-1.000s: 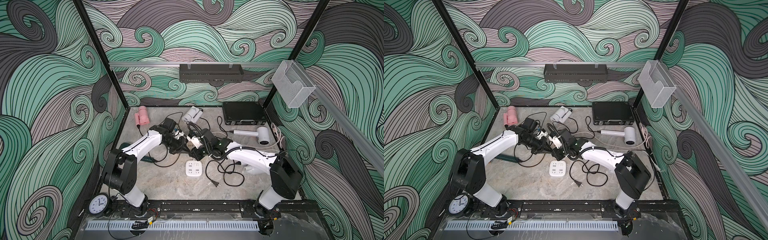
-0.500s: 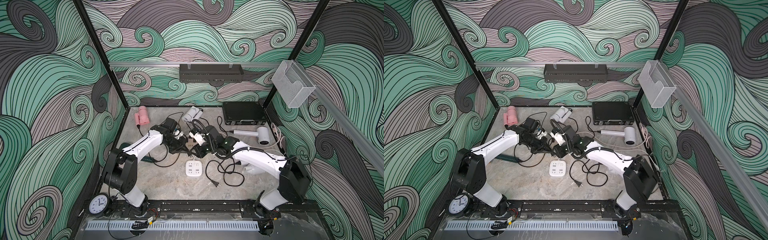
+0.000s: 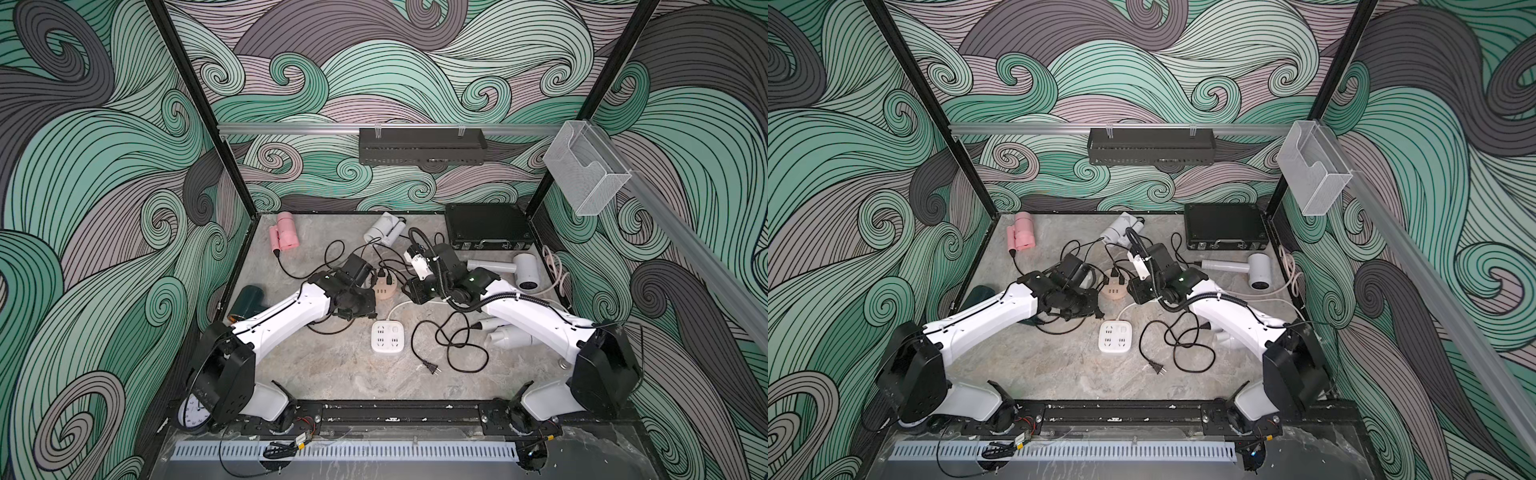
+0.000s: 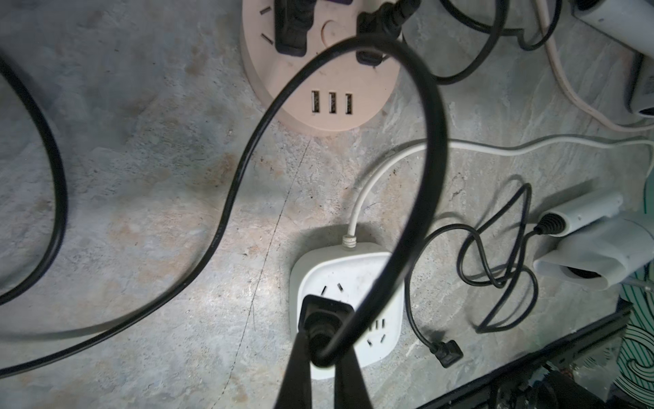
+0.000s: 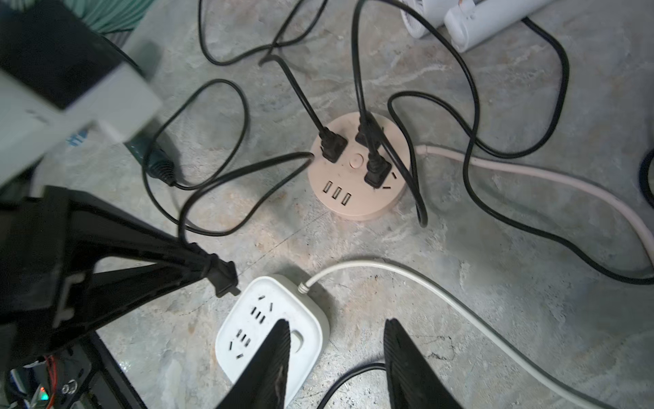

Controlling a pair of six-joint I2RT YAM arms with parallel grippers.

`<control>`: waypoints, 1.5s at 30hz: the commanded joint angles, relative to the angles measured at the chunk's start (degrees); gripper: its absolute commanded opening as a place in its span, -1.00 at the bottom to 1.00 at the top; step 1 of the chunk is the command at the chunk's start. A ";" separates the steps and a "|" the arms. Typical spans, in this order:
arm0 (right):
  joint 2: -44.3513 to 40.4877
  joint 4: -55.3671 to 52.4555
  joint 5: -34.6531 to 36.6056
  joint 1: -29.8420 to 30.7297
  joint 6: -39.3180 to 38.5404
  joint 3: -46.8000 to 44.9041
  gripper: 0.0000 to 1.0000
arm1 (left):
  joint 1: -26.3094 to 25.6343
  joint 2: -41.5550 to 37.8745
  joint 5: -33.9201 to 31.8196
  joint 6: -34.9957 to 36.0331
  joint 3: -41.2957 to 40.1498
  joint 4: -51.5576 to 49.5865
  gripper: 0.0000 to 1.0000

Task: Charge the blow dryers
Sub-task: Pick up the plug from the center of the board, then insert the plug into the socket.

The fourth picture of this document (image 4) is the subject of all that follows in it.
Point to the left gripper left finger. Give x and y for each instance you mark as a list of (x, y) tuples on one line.
[(296, 391)]

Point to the white hair dryer right back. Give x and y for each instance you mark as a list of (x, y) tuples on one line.
[(631, 24)]

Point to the white hair dryer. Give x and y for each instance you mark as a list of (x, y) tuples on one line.
[(631, 24), (599, 245)]

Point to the white hair dryer right front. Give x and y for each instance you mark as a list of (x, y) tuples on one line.
[(599, 245)]

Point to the pink round power strip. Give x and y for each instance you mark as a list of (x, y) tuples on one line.
[(342, 95)]

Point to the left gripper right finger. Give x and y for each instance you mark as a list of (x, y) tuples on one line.
[(350, 389)]

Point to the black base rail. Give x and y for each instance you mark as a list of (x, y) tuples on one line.
[(542, 379)]

